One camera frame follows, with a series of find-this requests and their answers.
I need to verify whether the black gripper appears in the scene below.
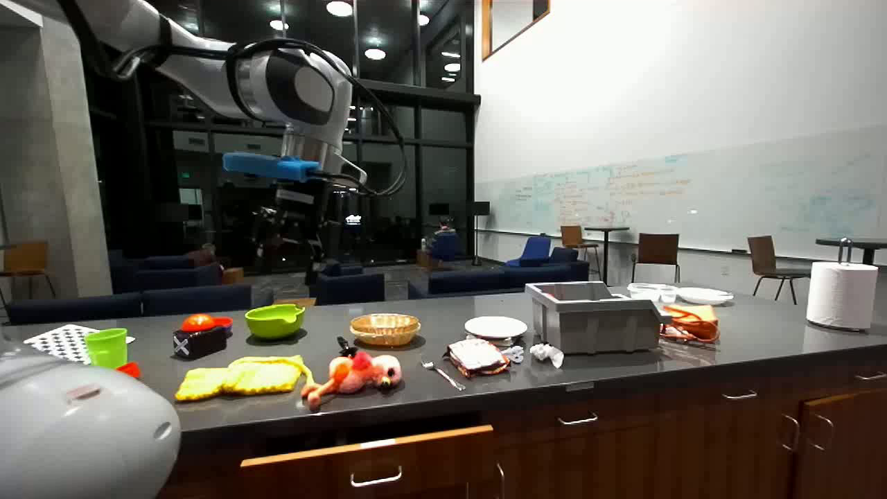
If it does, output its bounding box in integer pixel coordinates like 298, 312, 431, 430
272, 179, 338, 235

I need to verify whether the wooden drawer with metal handle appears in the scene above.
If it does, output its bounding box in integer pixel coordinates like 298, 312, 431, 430
236, 423, 506, 499

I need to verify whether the dark blue sofa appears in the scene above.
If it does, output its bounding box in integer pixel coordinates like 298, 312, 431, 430
311, 263, 388, 309
0, 284, 254, 328

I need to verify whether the green plastic bowl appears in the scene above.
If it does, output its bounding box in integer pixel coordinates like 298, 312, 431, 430
241, 302, 308, 342

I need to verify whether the seated person in blue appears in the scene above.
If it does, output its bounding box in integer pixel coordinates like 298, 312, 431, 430
423, 217, 465, 267

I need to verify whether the wicker basket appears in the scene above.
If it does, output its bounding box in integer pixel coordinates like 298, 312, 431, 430
347, 312, 423, 350

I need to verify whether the black box with white cross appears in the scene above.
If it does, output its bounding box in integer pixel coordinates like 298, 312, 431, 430
171, 328, 233, 360

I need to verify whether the orange pink plush toy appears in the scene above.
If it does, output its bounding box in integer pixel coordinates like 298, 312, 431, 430
298, 348, 405, 414

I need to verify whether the yellow knitted cloth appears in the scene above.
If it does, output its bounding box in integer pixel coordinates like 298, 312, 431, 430
171, 352, 315, 405

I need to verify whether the long blue sofa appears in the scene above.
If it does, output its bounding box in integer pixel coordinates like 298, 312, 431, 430
405, 258, 592, 301

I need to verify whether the metal spoon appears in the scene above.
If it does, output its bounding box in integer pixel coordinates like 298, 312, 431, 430
420, 359, 469, 393

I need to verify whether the blue armchair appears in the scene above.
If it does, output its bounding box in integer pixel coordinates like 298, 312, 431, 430
505, 233, 555, 273

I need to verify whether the green plastic cup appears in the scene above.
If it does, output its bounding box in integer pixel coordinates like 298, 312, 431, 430
81, 326, 133, 371

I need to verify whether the wood framed window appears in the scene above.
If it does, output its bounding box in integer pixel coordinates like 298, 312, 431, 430
476, 0, 555, 62

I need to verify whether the brown chair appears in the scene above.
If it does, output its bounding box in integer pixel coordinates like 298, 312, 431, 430
631, 230, 684, 285
557, 222, 591, 255
745, 233, 811, 309

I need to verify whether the patterned white cloth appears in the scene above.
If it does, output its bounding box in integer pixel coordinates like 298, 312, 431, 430
21, 323, 100, 366

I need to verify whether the yellow wooden chair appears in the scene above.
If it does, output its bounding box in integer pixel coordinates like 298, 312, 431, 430
0, 240, 58, 302

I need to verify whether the small white crumpled object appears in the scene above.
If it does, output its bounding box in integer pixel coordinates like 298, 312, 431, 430
526, 342, 567, 371

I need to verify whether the tall black round table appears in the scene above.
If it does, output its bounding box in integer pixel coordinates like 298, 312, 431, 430
582, 222, 635, 285
811, 235, 887, 267

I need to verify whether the metal rectangular container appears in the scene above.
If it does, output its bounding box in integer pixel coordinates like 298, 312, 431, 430
524, 281, 666, 359

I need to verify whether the white rounded housing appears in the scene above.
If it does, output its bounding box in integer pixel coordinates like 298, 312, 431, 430
0, 356, 183, 499

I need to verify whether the wooden counter cabinet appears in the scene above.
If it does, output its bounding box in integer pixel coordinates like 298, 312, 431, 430
161, 345, 887, 499

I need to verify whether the white paper towel roll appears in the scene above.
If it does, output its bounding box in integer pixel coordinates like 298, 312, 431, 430
803, 260, 880, 332

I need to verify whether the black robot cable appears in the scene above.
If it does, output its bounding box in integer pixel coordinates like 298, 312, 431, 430
223, 36, 410, 204

